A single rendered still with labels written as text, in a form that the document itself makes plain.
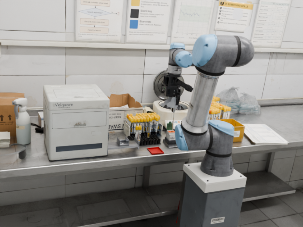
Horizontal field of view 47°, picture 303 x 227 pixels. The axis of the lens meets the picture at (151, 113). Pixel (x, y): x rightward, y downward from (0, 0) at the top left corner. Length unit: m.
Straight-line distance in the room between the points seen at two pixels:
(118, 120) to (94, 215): 0.69
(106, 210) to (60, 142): 0.88
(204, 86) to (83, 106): 0.58
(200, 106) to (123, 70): 1.01
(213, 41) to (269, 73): 1.69
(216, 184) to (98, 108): 0.63
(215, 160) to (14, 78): 1.28
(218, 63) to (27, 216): 1.61
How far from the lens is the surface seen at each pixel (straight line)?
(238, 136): 2.08
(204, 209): 1.60
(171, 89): 1.77
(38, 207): 2.46
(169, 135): 1.88
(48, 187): 2.51
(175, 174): 2.78
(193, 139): 1.47
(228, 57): 1.28
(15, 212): 2.45
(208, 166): 1.58
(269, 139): 2.20
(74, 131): 1.65
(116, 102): 2.27
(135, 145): 1.78
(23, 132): 1.85
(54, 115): 1.60
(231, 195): 1.63
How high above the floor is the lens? 1.65
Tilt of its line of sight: 19 degrees down
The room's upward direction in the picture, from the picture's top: 5 degrees clockwise
